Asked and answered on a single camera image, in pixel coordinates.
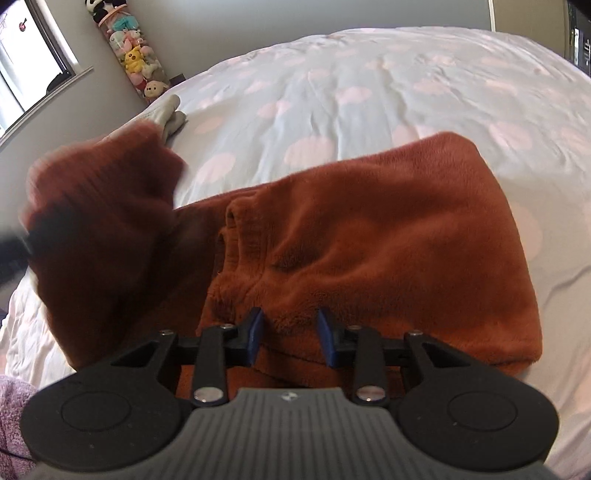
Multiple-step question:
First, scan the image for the rust red fleece garment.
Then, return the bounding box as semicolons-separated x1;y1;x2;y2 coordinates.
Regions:
23;122;542;389

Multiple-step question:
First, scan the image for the window with dark frame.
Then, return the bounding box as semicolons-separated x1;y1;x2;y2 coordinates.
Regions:
1;1;93;143

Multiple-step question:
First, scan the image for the plush toy storage column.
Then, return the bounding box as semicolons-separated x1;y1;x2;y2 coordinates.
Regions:
84;0;170;104

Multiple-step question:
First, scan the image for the pink knitted fabric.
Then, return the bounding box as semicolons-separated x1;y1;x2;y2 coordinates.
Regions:
1;375;36;479

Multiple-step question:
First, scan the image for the cream room door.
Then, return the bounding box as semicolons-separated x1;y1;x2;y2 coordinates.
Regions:
489;0;570;58

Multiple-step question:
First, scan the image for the pink dotted bed sheet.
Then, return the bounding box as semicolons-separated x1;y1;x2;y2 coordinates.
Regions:
19;27;590;479

